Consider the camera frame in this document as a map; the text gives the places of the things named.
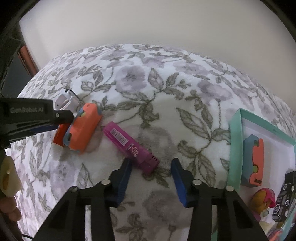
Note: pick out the floral fleece blanket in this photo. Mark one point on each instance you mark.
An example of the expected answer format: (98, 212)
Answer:
(175, 103)

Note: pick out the black toy car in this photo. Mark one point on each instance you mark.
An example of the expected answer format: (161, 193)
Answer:
(285, 200)

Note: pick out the teal cardboard box tray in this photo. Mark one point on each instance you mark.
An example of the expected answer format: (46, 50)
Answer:
(279, 153)

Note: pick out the blue orange toy box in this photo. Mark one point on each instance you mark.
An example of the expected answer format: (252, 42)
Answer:
(253, 162)

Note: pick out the magenta rectangular lighter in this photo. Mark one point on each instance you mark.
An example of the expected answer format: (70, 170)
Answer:
(141, 157)

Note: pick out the orange blue toy block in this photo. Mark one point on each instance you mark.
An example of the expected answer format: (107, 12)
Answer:
(82, 128)

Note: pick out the white earbud case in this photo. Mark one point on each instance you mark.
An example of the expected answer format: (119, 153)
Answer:
(67, 100)

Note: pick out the person's left hand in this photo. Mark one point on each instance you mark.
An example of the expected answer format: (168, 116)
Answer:
(10, 185)

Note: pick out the cream plastic hair claw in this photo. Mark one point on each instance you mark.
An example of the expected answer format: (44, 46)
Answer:
(268, 227)

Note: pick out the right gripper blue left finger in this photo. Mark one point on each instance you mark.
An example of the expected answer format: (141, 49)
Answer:
(119, 181)

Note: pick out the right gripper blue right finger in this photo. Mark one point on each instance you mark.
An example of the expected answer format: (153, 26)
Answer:
(183, 183)

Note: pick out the brown puppy toy pink helmet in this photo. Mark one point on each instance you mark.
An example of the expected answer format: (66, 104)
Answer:
(261, 201)

